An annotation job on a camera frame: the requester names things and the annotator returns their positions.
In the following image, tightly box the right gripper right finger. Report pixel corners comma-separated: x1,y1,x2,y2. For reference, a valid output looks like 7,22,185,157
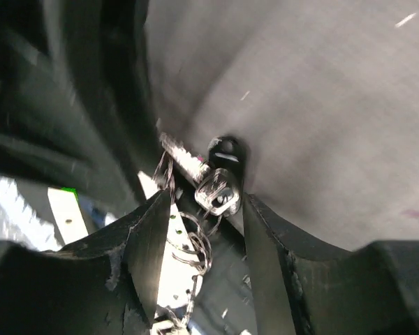
243,195,419,334

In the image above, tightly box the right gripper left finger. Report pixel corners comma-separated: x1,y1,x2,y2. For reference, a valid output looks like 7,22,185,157
0,191,170,334

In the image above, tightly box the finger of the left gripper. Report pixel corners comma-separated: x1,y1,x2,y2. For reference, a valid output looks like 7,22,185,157
0,1,160,209

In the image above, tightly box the keychain with keys and strap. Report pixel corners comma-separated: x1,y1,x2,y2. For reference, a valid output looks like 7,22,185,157
47,132,252,335

